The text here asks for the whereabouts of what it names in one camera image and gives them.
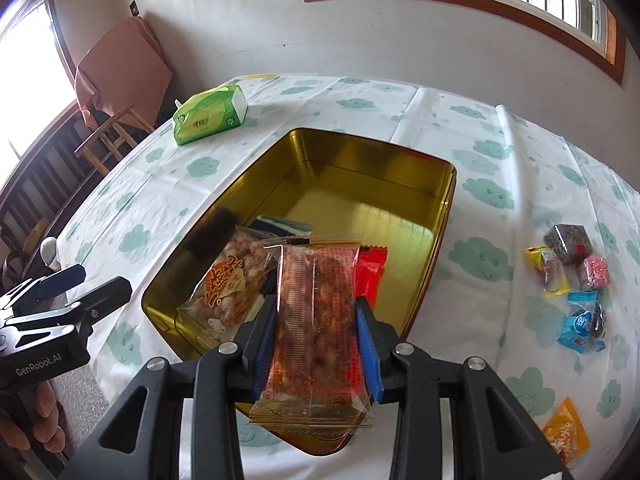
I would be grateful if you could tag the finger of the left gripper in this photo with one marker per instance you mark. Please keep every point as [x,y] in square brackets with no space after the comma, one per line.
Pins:
[85,310]
[28,295]

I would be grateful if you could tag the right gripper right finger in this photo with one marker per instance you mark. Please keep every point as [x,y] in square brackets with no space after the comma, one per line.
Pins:
[492,434]

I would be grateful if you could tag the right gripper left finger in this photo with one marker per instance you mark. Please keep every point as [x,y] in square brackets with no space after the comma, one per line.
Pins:
[139,436]

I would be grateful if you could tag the yellow orange snack bag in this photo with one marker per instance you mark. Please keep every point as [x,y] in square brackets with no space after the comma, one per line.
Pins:
[565,433]

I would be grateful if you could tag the blue plum candy packet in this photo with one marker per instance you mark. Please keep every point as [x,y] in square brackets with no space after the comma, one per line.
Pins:
[576,330]

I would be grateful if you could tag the dark plum blue packet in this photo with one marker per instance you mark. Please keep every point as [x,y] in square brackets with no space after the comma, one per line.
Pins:
[598,328]

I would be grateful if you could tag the orange peanut snack bag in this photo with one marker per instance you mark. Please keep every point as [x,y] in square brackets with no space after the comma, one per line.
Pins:
[228,290]

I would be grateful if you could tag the yellow snack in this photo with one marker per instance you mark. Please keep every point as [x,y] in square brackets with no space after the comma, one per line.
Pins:
[550,270]

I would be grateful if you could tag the clear red cracker packet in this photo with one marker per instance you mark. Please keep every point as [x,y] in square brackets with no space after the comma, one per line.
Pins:
[315,381]

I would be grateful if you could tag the pink patterned snack cube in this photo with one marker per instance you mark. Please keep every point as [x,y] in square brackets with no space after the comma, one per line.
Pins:
[593,273]

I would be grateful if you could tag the blue tissue packet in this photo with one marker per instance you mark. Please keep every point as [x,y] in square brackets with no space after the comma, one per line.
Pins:
[281,227]

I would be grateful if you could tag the dark seaweed snack block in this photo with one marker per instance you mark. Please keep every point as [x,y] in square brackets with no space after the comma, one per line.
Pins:
[570,242]

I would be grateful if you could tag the red snack packet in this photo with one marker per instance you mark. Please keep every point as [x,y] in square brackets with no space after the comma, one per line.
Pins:
[370,268]

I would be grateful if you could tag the left hand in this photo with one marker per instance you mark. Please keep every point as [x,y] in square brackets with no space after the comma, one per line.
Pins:
[46,429]

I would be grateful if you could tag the dark wooden furniture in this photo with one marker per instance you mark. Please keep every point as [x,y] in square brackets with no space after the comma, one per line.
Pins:
[42,193]

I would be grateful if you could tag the wooden chair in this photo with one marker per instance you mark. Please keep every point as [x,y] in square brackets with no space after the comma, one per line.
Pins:
[112,134]

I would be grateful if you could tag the green tissue pack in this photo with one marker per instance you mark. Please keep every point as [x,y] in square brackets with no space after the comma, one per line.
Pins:
[209,112]

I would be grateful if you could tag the gold red tin box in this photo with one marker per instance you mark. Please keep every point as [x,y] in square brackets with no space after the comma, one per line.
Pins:
[376,191]

